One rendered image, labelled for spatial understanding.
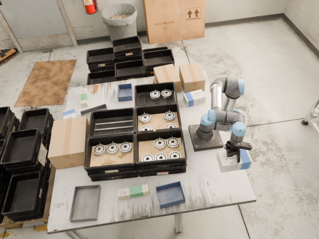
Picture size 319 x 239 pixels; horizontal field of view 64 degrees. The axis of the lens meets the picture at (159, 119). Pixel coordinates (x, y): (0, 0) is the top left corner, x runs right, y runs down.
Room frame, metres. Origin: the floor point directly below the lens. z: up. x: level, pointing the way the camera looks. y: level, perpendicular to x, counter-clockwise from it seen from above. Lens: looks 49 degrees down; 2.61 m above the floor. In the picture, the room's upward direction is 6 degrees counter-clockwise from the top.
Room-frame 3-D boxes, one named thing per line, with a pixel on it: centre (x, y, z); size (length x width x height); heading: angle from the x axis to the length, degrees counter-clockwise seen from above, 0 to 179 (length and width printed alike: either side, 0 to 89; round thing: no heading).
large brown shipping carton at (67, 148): (1.39, 0.80, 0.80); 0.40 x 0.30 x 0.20; 4
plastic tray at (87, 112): (1.75, 0.64, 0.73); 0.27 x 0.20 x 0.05; 106
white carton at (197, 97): (1.83, -0.38, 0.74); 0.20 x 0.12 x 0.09; 102
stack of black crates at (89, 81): (2.76, 0.73, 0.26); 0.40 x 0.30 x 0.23; 93
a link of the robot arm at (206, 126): (1.36, -0.41, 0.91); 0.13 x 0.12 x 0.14; 76
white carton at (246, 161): (0.88, -0.47, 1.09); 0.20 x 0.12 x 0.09; 93
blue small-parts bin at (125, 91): (2.04, 0.34, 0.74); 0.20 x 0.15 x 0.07; 179
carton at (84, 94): (2.02, 0.78, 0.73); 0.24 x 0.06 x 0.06; 7
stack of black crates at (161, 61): (2.81, -0.07, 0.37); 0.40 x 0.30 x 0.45; 93
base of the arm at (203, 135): (1.37, -0.40, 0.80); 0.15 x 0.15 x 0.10
